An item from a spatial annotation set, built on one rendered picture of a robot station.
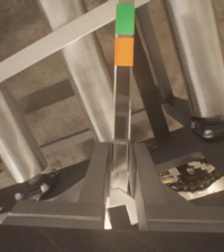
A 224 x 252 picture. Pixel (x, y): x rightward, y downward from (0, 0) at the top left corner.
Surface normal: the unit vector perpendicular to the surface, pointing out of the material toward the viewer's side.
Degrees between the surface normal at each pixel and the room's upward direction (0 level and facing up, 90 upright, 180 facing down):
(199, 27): 9
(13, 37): 0
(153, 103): 0
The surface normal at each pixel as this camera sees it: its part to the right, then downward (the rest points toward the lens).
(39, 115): -0.03, 0.27
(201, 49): -0.25, 0.34
